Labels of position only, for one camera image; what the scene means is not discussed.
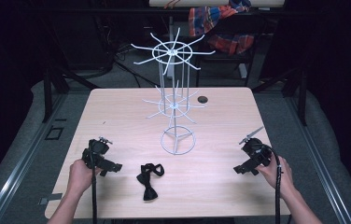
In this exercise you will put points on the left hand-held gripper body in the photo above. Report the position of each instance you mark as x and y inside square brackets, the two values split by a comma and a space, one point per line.
[100, 157]

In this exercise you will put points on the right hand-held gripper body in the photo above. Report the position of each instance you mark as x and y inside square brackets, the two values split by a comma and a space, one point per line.
[254, 155]

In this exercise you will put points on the person's left hand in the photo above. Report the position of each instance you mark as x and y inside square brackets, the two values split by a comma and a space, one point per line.
[80, 177]

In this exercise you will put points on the person's right hand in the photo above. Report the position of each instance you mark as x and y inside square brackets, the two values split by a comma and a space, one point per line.
[276, 177]

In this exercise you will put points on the black bow tie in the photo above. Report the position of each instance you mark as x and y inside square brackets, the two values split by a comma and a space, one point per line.
[148, 183]

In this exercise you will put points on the grey tape strip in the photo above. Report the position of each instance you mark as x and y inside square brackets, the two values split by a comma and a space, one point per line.
[50, 198]

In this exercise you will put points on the plaid cloth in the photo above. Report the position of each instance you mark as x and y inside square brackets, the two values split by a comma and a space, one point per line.
[217, 25]

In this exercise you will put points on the black metal frame stand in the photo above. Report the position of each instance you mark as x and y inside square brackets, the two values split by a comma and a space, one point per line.
[295, 90]
[55, 84]

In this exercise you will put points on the aluminium floor rail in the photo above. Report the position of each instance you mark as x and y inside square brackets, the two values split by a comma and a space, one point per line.
[15, 168]
[320, 161]

